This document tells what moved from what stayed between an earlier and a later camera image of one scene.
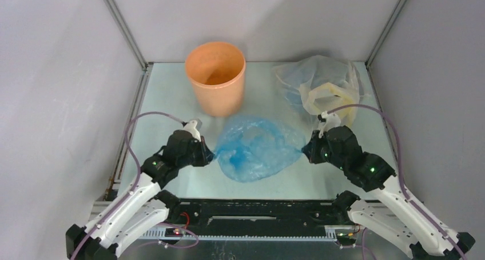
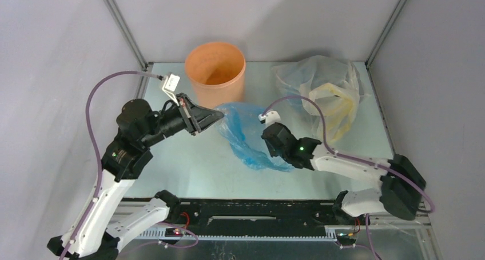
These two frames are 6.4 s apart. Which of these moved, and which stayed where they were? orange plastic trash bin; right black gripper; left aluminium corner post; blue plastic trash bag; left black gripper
Moved: left black gripper; right black gripper; blue plastic trash bag
Stayed: orange plastic trash bin; left aluminium corner post
